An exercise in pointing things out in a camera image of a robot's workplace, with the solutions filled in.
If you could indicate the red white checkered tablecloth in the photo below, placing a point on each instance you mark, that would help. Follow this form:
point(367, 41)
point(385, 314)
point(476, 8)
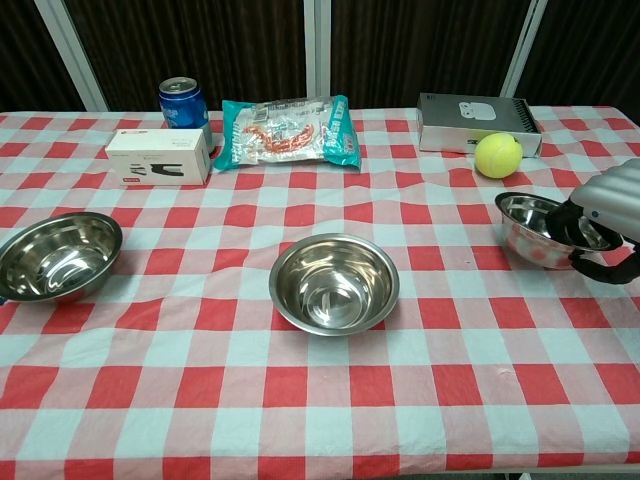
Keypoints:
point(450, 350)

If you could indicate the grey earbuds box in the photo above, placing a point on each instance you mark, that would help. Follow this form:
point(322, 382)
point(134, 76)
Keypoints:
point(450, 125)

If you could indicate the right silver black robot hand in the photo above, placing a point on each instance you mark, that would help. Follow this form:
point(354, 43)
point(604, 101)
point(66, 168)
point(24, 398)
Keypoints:
point(612, 200)

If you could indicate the teal snack bag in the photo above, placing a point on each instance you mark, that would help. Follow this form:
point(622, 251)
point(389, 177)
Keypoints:
point(290, 132)

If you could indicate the white partition post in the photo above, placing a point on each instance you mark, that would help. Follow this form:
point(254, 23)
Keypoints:
point(317, 50)
point(525, 45)
point(72, 55)

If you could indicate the stainless steel bowl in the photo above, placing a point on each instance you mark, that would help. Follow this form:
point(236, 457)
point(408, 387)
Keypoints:
point(55, 260)
point(332, 285)
point(522, 237)

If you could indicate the white cardboard product box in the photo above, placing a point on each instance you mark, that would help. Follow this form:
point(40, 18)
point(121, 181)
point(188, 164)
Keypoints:
point(157, 157)

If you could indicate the yellow tennis ball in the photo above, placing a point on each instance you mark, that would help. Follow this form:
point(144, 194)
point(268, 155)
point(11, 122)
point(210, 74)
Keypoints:
point(498, 155)

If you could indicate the blue drink can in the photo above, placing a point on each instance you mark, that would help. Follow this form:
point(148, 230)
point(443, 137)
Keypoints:
point(182, 107)

